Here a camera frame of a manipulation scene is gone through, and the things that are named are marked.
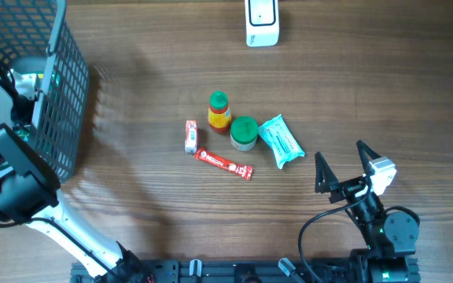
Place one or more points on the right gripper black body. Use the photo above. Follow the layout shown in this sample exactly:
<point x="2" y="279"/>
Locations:
<point x="347" y="189"/>

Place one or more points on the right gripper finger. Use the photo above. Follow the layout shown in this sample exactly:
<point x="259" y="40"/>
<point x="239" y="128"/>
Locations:
<point x="366" y="154"/>
<point x="325" y="180"/>

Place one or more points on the teal wet wipes pack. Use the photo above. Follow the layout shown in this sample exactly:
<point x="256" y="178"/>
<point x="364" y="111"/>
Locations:
<point x="281" y="141"/>

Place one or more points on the red coffee stick sachet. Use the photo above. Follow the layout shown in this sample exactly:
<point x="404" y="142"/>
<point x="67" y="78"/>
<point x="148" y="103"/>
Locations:
<point x="244" y="171"/>

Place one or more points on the jar with green lid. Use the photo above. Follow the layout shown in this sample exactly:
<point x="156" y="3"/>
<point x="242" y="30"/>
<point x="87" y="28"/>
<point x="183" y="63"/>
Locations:
<point x="244" y="133"/>

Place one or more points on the sauce bottle green cap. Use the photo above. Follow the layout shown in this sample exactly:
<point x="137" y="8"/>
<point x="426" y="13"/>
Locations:
<point x="219" y="115"/>

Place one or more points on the small red white candy pack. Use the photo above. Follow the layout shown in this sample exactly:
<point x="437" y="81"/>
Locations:
<point x="191" y="142"/>

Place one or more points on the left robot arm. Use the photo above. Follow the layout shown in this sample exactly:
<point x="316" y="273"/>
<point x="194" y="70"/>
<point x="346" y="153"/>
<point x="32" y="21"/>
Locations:
<point x="30" y="194"/>

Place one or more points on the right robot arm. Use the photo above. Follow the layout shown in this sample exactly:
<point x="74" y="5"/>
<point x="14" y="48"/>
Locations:
<point x="390" y="234"/>

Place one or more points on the white barcode scanner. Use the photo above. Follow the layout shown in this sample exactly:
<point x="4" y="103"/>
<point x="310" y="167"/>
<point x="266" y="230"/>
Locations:
<point x="261" y="23"/>

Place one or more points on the dark green snack bag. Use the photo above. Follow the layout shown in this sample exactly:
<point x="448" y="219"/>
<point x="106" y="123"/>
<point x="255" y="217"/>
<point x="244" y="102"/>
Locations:
<point x="42" y="131"/>

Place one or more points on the grey plastic mesh basket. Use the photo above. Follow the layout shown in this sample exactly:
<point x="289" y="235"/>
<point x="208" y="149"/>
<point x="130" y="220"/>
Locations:
<point x="35" y="37"/>

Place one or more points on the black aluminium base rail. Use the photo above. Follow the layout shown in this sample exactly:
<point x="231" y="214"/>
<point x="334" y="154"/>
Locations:
<point x="269" y="271"/>

